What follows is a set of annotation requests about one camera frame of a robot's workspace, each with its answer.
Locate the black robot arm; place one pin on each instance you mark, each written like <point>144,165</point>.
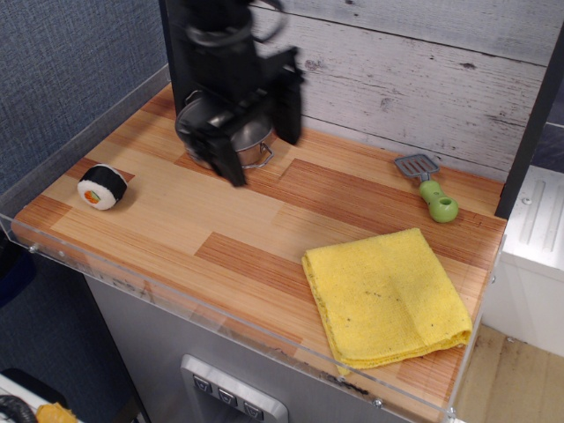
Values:
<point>215,15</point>

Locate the dark vertical post left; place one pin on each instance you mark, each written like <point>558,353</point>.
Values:
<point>175,15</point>

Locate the toy sushi roll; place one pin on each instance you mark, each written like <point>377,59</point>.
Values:
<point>102,187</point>

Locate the clear acrylic guard rail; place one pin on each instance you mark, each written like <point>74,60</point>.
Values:
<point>187,264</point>

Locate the silver dispenser button panel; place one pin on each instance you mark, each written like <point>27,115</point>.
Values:
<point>203,378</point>

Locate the yellow folded towel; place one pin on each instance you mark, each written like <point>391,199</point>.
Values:
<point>385,299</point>

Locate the dark vertical post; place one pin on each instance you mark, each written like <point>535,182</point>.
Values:
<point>175,15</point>
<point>541,109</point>

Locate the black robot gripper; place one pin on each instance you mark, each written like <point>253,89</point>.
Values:
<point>226,65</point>

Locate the white aluminium box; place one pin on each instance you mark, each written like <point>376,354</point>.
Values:
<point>525,298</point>

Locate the yellow object bottom left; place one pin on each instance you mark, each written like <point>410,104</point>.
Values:
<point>55,413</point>

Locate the stainless steel pot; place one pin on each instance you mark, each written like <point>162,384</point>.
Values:
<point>252,142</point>

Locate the dark vertical post right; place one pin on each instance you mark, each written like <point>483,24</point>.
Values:
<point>541,109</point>

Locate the green grey toy spatula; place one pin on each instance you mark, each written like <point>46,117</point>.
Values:
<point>441,208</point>

